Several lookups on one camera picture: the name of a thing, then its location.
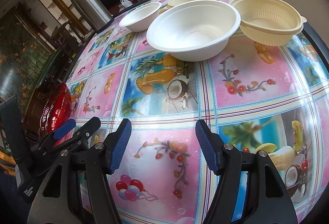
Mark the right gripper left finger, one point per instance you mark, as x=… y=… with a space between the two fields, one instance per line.
x=76 y=188

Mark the colourful printed tablecloth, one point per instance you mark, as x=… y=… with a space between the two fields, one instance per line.
x=249 y=94

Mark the large white paper bowl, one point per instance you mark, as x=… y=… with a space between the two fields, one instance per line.
x=195 y=30

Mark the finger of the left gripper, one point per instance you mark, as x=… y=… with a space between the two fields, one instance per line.
x=64 y=129
x=47 y=145

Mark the red glass flower plate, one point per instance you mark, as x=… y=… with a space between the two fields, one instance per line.
x=57 y=110

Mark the beige plastic bowl with tab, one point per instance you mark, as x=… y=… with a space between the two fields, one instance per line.
x=269 y=22

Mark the steel thermos flask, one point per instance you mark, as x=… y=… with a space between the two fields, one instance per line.
x=94 y=13

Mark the small white paper bowl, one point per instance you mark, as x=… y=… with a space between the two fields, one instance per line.
x=141 y=18

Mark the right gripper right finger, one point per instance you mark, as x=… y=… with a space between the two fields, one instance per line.
x=266 y=197

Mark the framed flower painting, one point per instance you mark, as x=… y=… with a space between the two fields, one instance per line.
x=23 y=60

